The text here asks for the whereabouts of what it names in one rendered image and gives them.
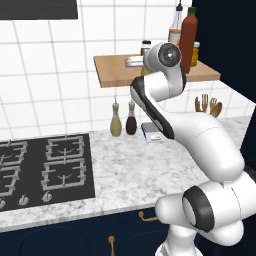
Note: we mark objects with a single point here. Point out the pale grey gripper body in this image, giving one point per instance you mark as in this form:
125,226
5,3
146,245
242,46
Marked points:
134,61

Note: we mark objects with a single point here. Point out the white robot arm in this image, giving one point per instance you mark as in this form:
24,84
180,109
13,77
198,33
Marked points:
206,146

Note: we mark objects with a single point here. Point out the olive green bottle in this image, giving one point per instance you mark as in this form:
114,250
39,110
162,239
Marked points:
144,71

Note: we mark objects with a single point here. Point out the clear bottle with orange label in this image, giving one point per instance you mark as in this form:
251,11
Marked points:
174,33

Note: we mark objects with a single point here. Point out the red bottle with green cap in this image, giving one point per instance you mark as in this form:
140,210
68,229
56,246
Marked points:
188,36

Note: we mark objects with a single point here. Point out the small yellow bottle white cap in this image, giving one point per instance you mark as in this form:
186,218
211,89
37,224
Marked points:
195,53

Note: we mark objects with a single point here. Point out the dark vinegar bottle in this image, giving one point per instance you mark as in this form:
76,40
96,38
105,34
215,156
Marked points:
131,124

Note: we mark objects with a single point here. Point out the yellow oil bottle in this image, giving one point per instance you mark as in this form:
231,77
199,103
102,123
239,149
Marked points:
115,125

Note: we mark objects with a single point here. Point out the dark navy tall cabinet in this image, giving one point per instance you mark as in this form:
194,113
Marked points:
226,43

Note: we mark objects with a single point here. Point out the navy base cabinet front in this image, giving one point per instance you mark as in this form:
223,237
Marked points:
73,238

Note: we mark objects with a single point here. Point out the dark jar with white lid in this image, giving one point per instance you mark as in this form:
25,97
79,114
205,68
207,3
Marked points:
145,47

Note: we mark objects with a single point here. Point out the blue and white box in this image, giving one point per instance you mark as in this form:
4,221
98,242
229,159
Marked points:
150,130

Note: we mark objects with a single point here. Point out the wooden spatula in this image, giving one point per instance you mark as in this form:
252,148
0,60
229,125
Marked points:
197,105

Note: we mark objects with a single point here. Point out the wooden fork utensil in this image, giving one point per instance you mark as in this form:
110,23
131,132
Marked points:
204,101

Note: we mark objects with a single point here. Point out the wooden spoon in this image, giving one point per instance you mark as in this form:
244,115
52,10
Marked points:
217,108

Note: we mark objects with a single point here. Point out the black range hood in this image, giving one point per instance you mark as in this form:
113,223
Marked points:
36,8

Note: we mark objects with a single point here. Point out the black gas hob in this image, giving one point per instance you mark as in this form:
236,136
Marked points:
36,186

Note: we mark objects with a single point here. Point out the silver hob knob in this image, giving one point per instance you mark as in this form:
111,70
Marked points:
23,200
1,204
46,197

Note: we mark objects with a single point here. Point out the wooden wall shelf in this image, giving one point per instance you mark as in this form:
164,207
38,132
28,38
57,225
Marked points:
113,71

